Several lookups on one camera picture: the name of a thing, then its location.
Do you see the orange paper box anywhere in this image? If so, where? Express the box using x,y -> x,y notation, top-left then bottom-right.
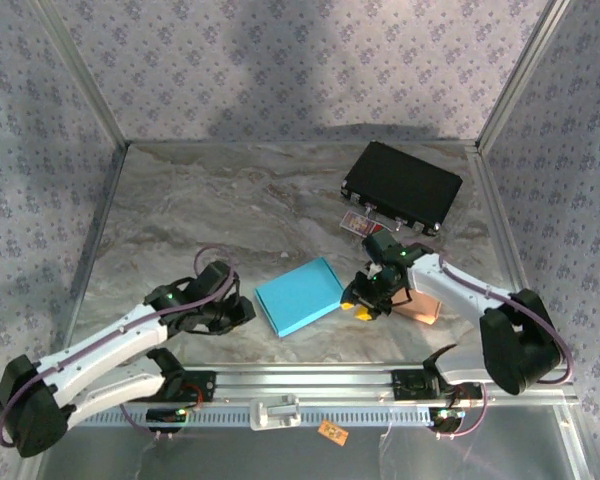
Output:
390,291 -> 442,327

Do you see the blue paper box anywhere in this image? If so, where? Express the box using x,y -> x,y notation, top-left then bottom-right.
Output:
252,255 -> 347,341

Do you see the purple printed card packet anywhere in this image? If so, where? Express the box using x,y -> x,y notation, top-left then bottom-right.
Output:
339,210 -> 372,237

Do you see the black hard case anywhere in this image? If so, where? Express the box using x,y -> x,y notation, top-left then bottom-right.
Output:
339,140 -> 465,237

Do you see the black left controller board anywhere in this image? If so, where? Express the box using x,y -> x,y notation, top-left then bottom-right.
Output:
145,407 -> 189,434

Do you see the black controller board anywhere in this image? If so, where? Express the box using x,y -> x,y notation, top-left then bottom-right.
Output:
426,406 -> 467,434
145,407 -> 189,434

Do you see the orange tag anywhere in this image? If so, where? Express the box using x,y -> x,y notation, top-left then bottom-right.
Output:
317,418 -> 350,446

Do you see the black right controller board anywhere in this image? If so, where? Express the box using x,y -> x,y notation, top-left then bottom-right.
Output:
426,406 -> 467,434

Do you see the grey metal panel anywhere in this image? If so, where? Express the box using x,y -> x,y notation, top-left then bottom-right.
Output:
34,405 -> 589,480

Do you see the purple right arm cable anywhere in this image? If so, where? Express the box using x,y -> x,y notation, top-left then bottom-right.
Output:
437,252 -> 576,442

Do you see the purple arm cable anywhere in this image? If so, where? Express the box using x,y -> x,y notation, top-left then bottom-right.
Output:
0,244 -> 241,449
437,252 -> 576,442

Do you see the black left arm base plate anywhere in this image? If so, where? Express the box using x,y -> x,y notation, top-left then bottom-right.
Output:
149,370 -> 217,404

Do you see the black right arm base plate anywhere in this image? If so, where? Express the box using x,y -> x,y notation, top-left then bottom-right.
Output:
392,368 -> 484,401

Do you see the aluminium mounting rail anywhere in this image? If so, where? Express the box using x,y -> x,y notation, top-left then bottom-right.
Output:
32,363 -> 580,407

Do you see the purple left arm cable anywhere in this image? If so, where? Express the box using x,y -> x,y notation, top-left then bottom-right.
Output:
0,244 -> 241,449

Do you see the grey slotted cable duct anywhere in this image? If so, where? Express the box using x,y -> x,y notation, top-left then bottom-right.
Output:
69,405 -> 434,429

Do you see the white plastic bracket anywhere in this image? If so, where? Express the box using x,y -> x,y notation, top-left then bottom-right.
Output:
248,393 -> 302,432

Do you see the aluminium table edge rail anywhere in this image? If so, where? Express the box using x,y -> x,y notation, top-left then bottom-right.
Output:
42,142 -> 132,371
465,144 -> 551,365
124,139 -> 481,149

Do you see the aluminium frame post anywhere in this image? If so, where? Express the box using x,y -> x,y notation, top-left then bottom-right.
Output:
474,0 -> 576,154
27,0 -> 132,147

